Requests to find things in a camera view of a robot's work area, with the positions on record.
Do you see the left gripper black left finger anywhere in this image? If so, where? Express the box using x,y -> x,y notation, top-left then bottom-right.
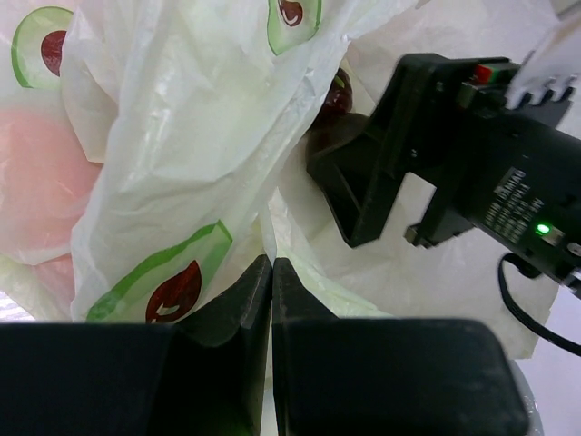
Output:
1,255 -> 271,435

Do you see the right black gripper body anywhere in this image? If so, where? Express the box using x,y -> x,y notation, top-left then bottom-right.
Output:
368,54 -> 580,292

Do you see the translucent plastic bag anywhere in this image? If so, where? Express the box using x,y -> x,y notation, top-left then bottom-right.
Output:
1,1 -> 556,359

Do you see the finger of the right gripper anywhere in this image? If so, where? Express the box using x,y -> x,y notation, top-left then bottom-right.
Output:
306,113 -> 370,248

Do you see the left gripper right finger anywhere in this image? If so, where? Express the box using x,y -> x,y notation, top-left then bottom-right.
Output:
272,258 -> 529,435

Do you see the right black thin cable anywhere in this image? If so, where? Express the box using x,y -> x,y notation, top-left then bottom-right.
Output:
497,253 -> 581,358

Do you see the dark purple fake fruit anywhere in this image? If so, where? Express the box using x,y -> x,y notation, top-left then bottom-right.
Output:
311,68 -> 353,129

